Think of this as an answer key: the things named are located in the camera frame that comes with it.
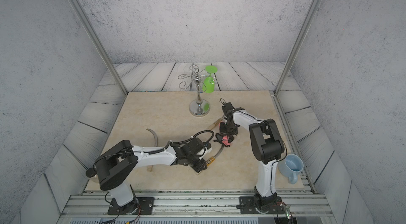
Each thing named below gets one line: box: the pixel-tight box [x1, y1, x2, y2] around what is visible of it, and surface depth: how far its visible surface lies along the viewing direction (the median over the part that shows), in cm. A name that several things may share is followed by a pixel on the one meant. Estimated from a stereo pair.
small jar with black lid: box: [85, 167, 99, 181], surface depth 76 cm
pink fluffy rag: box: [221, 135, 231, 147], surface depth 93 cm
